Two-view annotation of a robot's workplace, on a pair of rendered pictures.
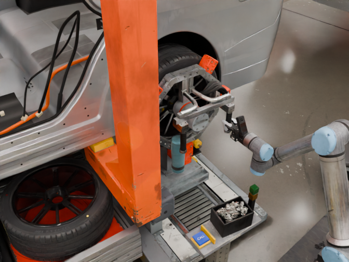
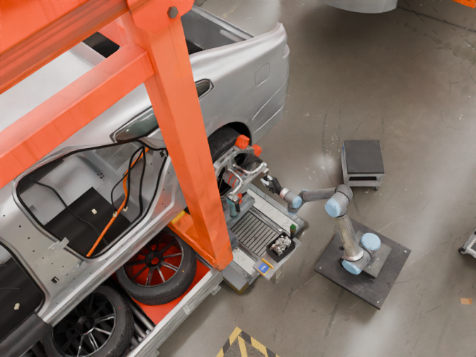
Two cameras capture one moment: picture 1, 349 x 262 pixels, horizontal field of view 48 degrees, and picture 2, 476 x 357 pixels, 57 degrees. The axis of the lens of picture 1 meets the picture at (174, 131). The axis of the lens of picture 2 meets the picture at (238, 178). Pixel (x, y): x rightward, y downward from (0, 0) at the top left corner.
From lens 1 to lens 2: 1.55 m
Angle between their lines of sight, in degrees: 18
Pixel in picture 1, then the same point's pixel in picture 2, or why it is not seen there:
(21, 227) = (142, 291)
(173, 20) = (211, 126)
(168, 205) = (234, 243)
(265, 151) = (296, 202)
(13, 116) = (103, 210)
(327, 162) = (337, 219)
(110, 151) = (184, 220)
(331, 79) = (341, 64)
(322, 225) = not seen: hidden behind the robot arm
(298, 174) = (323, 178)
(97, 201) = (185, 258)
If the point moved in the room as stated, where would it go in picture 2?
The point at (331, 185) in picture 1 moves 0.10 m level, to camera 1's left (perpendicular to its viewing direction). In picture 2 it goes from (341, 230) to (328, 234)
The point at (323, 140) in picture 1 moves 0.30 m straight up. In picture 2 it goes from (332, 209) to (336, 185)
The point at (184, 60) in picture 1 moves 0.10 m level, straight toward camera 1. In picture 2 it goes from (224, 146) to (227, 156)
